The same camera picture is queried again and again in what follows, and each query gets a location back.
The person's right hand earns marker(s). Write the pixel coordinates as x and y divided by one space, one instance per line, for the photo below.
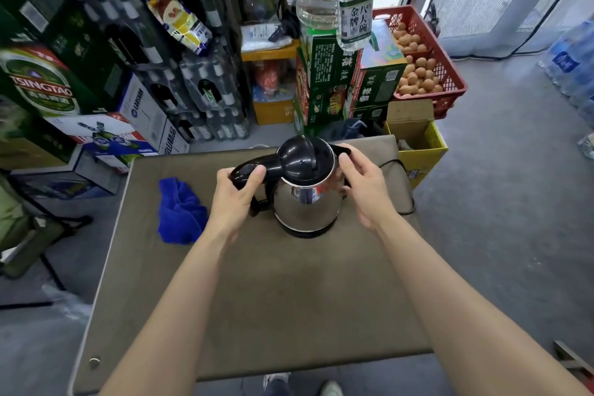
371 191

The person's left hand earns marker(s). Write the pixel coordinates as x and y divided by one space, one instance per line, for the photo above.
229 205

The person's left thumb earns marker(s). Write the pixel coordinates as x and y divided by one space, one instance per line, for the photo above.
255 175

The person's right thumb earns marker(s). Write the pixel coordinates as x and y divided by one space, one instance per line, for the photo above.
345 173

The stainless steel electric kettle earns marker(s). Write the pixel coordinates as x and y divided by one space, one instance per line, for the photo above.
304 203

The person's right forearm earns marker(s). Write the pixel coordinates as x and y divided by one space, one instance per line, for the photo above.
454 317

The person's left forearm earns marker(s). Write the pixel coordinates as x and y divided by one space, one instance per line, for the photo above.
176 307

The dark bag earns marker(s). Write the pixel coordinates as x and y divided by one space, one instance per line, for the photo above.
352 130

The yellow cardboard box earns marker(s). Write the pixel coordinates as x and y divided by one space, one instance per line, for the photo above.
424 149

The blue cloth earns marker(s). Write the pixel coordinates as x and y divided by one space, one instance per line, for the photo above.
181 212

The tall green carton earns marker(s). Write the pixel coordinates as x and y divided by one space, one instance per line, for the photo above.
325 80

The green carton with pale top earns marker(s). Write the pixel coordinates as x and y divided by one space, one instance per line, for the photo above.
380 80

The stack of shrink-wrapped bottle packs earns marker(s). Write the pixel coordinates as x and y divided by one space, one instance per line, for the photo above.
204 84

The pile of brown eggs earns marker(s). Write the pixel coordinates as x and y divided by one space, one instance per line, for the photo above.
417 73

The yellow shelf rack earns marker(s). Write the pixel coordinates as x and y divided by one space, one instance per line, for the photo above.
274 50

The white and blue carton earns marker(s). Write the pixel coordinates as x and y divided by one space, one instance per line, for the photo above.
134 126

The red plastic crate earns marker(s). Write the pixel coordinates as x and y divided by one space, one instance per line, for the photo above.
448 75

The yellow snack bag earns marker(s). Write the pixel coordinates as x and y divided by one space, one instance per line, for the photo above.
178 15

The person's left shoe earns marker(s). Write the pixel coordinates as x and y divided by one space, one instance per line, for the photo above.
276 384

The person's shoe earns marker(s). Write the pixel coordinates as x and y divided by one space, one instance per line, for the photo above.
276 384
331 388

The person's right shoe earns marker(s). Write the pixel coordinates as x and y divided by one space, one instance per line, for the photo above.
331 388

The clear plastic bag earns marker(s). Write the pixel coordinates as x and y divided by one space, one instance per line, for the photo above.
65 300

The green folding chair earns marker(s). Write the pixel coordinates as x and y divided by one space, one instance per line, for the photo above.
23 228

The stack of green beer cartons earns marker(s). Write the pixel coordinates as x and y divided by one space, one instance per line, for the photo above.
41 61

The stack of water bottle packs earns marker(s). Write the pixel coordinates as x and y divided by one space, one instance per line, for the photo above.
573 71

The red and grey metal frame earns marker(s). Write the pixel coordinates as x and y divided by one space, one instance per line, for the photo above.
573 361

